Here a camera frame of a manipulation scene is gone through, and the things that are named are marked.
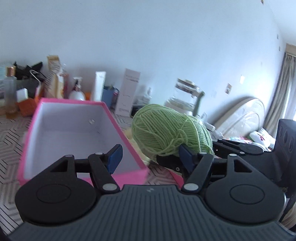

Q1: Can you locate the pink box lid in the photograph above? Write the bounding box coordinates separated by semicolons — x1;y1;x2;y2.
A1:
170;170;184;188

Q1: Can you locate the pink box base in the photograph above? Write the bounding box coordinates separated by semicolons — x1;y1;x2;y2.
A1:
18;98;148;187

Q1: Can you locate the green yarn ball front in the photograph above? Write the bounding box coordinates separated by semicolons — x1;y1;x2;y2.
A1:
131;104;214;161

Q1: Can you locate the green yarn ball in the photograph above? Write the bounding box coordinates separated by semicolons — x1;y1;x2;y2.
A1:
131;104;214;161
123;128;150;166

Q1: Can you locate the beige curtain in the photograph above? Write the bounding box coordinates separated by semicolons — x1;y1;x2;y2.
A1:
263;53;295;135

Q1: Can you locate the beige headboard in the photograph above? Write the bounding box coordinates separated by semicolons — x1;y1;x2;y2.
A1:
210;97;265;141

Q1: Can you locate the orange small box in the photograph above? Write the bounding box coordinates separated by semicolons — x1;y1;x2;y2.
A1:
16;88;39;117

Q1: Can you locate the green yarn ball back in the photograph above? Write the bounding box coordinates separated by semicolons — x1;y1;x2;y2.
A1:
123;128;150;166

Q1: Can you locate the electric glass kettle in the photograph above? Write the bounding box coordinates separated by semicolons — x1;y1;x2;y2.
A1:
164;79;205;117

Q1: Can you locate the white pump bottle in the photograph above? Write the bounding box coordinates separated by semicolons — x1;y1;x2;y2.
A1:
68;77;86;101

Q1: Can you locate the tall white carton box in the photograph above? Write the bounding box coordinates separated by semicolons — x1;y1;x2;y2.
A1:
115;69;140;117

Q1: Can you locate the black binder clips pile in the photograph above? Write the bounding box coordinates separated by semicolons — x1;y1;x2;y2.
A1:
14;62;46;98

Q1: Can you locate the clear bottle copper cap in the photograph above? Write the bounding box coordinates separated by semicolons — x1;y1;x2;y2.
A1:
4;65;18;118

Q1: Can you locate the white cosmetic tube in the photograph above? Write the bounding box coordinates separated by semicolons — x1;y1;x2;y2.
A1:
90;71;106;101

